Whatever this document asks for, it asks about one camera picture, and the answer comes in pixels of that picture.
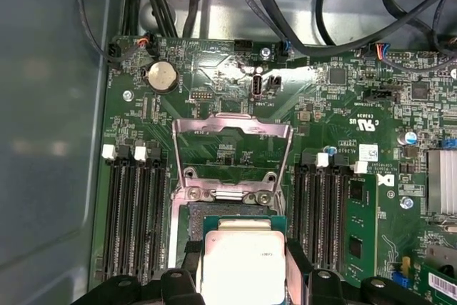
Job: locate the black open PC case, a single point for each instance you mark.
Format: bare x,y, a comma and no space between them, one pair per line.
43,140

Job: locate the RAM slot with black clips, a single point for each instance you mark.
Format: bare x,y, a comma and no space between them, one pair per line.
301,212
157,212
125,212

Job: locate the green motherboard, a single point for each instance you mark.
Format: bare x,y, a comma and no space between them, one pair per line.
321,105

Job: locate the internal USB port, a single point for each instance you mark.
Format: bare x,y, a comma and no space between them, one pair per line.
257,87

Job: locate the silver chipset heatsink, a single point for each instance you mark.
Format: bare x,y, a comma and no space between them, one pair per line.
442,180

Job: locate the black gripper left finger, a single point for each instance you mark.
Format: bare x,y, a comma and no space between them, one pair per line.
182,290

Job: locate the CPU socket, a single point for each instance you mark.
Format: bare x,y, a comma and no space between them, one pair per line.
194,223

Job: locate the RAM slot with white clips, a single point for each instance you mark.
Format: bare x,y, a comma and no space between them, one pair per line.
141,212
361,167
318,212
110,212

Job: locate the silver-topped CPU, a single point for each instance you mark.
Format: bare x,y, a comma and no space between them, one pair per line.
246,265

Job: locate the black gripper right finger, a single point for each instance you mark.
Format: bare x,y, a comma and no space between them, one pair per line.
325,290

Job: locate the green RAM stick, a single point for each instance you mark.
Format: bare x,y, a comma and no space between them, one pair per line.
360,219

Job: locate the silver coin battery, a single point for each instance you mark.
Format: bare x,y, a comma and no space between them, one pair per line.
163,76

